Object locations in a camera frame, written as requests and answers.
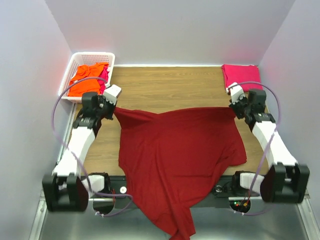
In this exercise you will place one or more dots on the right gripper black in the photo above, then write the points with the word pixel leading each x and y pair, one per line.
pixel 234 106

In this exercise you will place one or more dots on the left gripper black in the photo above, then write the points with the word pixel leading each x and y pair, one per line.
pixel 102 99

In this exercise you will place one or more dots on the dark red t shirt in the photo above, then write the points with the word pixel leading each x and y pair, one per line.
pixel 172 160

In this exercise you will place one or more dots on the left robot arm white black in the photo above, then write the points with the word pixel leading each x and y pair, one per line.
pixel 84 132

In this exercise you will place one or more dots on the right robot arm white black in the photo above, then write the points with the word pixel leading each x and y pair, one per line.
pixel 282 164

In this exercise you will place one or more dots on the pink t shirt in basket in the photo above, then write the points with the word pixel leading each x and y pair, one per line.
pixel 105 76

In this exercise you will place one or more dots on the orange t shirt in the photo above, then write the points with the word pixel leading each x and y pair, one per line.
pixel 90 85

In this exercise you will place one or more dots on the folded pink t shirt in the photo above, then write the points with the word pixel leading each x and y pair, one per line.
pixel 239 74

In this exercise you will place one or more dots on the white plastic laundry basket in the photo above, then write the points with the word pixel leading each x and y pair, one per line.
pixel 83 58

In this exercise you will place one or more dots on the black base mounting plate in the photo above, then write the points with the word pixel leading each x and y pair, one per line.
pixel 224 195

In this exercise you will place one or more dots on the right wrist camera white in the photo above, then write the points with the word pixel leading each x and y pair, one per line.
pixel 236 92

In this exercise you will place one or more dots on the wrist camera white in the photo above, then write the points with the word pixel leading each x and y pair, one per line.
pixel 236 92
pixel 112 93

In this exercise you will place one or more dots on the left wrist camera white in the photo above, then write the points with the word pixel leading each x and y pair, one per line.
pixel 112 93

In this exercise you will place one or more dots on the aluminium frame rail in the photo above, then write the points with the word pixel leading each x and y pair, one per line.
pixel 306 192

